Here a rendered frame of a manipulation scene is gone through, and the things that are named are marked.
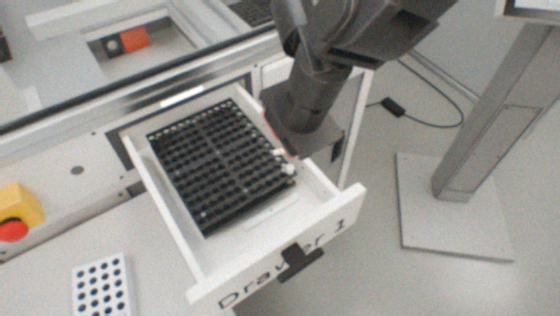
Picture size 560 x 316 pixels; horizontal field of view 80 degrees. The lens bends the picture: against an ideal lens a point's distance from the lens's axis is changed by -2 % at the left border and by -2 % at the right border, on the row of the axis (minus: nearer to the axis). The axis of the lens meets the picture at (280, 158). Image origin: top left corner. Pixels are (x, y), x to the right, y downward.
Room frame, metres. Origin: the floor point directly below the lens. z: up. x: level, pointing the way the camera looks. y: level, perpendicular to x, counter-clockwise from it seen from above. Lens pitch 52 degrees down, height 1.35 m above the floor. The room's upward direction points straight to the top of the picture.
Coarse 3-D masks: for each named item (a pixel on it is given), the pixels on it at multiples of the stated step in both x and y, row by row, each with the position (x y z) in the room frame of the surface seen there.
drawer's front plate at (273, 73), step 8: (288, 56) 0.60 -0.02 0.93; (272, 64) 0.57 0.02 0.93; (280, 64) 0.57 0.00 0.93; (288, 64) 0.58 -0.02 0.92; (264, 72) 0.55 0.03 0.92; (272, 72) 0.56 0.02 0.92; (280, 72) 0.57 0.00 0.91; (288, 72) 0.58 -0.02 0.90; (264, 80) 0.55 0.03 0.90; (272, 80) 0.56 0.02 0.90; (280, 80) 0.57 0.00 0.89; (264, 88) 0.55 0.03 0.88
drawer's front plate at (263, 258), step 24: (360, 192) 0.27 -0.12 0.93; (312, 216) 0.23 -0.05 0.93; (336, 216) 0.24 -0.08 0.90; (288, 240) 0.19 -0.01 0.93; (312, 240) 0.22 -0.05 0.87; (240, 264) 0.16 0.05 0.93; (264, 264) 0.17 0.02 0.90; (192, 288) 0.13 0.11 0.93; (216, 288) 0.13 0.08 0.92; (240, 288) 0.15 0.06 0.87; (216, 312) 0.12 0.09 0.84
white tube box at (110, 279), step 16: (112, 256) 0.22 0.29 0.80; (80, 272) 0.19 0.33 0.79; (96, 272) 0.19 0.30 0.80; (112, 272) 0.19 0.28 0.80; (128, 272) 0.20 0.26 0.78; (80, 288) 0.17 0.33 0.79; (96, 288) 0.17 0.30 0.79; (112, 288) 0.17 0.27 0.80; (128, 288) 0.17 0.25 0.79; (80, 304) 0.14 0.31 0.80; (96, 304) 0.15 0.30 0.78; (112, 304) 0.14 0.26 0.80; (128, 304) 0.14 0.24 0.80
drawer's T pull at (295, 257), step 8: (288, 248) 0.19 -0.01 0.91; (296, 248) 0.19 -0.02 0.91; (320, 248) 0.19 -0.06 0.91; (288, 256) 0.18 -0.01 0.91; (296, 256) 0.18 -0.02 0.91; (304, 256) 0.18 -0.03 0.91; (312, 256) 0.18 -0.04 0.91; (320, 256) 0.18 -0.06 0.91; (288, 264) 0.17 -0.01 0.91; (296, 264) 0.16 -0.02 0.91; (304, 264) 0.16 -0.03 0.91; (288, 272) 0.15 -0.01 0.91; (296, 272) 0.16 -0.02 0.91; (280, 280) 0.14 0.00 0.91
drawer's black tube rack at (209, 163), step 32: (160, 128) 0.42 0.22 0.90; (192, 128) 0.42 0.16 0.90; (224, 128) 0.45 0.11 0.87; (256, 128) 0.42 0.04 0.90; (160, 160) 0.35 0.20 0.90; (192, 160) 0.37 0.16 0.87; (224, 160) 0.35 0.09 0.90; (256, 160) 0.37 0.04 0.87; (192, 192) 0.31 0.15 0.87; (224, 192) 0.28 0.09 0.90; (256, 192) 0.30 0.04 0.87; (224, 224) 0.24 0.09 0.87
